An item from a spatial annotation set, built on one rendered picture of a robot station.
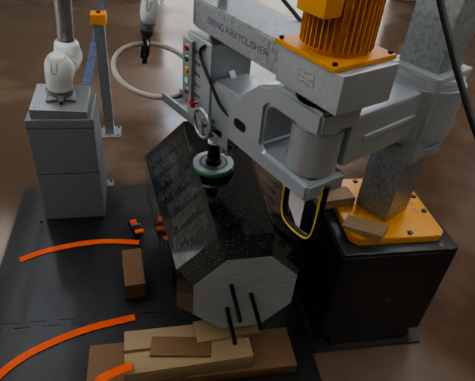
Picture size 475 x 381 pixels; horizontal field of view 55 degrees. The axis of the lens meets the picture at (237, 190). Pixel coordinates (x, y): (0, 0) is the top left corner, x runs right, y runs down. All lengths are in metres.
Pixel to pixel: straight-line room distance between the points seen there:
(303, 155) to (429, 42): 0.71
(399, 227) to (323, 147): 0.90
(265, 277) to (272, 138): 0.67
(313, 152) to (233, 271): 0.71
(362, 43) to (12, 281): 2.44
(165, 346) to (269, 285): 0.63
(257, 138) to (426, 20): 0.80
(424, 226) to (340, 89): 1.23
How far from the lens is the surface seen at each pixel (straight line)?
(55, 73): 3.03
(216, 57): 2.01
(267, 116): 1.79
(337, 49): 1.47
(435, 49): 2.04
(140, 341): 2.50
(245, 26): 1.77
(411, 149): 2.14
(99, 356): 2.60
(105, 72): 4.14
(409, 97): 1.96
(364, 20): 1.48
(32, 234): 3.42
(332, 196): 2.40
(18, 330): 2.89
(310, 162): 1.67
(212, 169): 2.36
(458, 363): 3.04
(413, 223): 2.48
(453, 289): 3.41
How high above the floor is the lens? 2.24
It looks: 37 degrees down
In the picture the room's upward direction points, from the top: 6 degrees clockwise
